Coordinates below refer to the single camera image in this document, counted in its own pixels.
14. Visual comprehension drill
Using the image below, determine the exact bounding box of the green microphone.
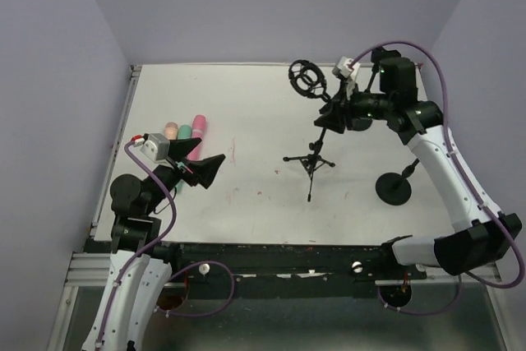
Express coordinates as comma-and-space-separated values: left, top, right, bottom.
176, 124, 192, 194

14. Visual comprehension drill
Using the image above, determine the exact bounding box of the beige microphone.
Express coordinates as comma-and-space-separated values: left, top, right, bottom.
164, 122, 179, 141

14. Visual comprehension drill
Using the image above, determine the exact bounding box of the pink microphone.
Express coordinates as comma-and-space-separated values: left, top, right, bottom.
187, 114, 206, 160

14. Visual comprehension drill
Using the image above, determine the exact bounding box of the black tripod shock-mount stand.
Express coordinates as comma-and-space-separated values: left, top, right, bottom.
283, 59, 335, 202

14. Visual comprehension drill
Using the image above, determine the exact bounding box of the black round-base clip stand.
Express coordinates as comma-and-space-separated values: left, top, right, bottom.
364, 46, 401, 93

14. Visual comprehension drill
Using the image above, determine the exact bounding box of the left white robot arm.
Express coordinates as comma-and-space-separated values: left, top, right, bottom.
82, 133, 225, 350

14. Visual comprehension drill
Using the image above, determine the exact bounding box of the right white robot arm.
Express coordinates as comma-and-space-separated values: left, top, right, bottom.
315, 53, 522, 275

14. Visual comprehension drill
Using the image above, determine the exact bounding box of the black round-base stand front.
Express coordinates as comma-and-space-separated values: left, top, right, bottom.
375, 159, 420, 206

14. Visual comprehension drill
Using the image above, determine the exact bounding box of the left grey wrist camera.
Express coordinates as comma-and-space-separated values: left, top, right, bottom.
141, 133, 170, 163

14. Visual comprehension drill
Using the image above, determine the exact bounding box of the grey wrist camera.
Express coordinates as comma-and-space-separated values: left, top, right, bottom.
141, 133, 170, 163
332, 57, 361, 81

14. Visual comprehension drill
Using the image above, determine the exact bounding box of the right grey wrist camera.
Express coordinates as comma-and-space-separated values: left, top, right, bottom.
332, 57, 361, 81

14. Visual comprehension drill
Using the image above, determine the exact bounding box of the aluminium frame profile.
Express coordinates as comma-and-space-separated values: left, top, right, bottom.
47, 65, 142, 350

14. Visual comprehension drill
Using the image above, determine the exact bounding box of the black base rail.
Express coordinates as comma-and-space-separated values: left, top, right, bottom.
154, 243, 427, 300

